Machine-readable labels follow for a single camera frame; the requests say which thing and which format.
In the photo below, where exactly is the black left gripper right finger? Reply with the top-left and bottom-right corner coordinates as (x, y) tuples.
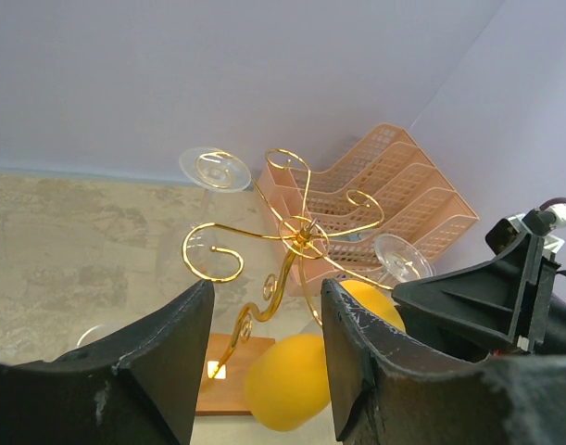
(321, 280), (566, 444)

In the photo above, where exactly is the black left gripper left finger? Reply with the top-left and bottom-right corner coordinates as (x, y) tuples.
(0, 280), (215, 444)

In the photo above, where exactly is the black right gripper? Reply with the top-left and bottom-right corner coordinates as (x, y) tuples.
(393, 233), (560, 353)

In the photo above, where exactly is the yellow plastic goblet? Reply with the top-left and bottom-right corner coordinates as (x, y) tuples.
(244, 278), (407, 433)

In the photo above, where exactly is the clear wine glass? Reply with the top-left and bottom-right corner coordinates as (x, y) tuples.
(179, 146), (252, 193)
(373, 234), (434, 286)

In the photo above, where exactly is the clear wine glass front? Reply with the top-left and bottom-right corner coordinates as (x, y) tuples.
(179, 146), (252, 193)

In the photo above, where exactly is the peach plastic file organizer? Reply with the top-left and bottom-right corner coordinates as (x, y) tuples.
(258, 123), (478, 297)

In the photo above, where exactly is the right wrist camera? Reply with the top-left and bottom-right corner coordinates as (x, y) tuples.
(484, 197), (566, 254)

